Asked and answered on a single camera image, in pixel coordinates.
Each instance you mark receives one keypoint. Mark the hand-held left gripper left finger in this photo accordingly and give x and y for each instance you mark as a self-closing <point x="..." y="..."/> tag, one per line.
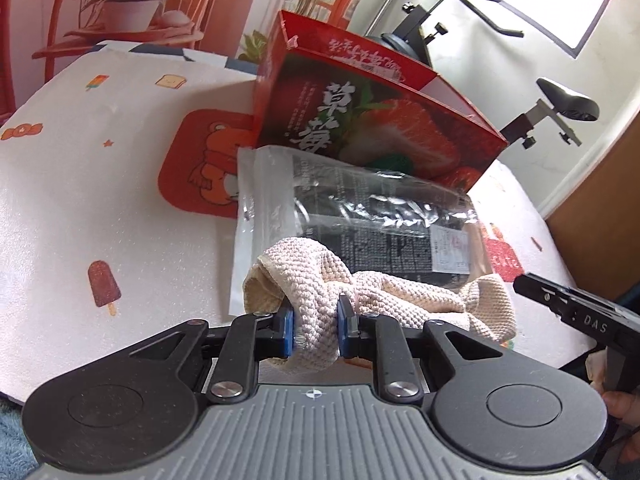
<point x="286" y="331"/>

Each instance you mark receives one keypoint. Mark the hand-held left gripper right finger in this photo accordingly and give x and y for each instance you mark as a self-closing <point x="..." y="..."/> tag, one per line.
<point x="344" y="331"/>

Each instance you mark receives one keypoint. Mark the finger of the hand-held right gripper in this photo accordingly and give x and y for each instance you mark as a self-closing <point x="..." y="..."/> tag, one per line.
<point x="540" y="291"/>

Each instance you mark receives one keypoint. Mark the beige knit cloth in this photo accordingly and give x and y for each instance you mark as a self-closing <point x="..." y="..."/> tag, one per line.
<point x="310" y="285"/>

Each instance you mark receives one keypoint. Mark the red cardboard box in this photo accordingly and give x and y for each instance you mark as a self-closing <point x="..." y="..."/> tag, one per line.
<point x="360" y="110"/>

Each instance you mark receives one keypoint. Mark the person's right hand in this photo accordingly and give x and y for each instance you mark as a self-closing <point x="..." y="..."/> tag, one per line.
<point x="622" y="417"/>

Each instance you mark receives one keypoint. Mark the brown wooden board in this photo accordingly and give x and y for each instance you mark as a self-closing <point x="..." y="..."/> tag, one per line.
<point x="600" y="210"/>

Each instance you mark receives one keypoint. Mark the clear plastic bag with black garment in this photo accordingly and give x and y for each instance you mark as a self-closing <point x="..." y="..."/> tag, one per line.
<point x="380" y="220"/>

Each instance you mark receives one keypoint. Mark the black exercise bike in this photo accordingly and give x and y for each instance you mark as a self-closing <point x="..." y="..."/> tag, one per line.
<point x="560" y="100"/>

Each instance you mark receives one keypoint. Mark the white printed cartoon mat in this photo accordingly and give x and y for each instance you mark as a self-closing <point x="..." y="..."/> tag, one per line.
<point x="100" y="185"/>

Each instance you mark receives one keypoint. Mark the blue and white patterned cloth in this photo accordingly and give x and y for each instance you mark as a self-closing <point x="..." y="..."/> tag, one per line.
<point x="210" y="62"/>

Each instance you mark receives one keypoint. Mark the blue carpet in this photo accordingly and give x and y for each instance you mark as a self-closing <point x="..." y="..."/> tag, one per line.
<point x="12" y="435"/>

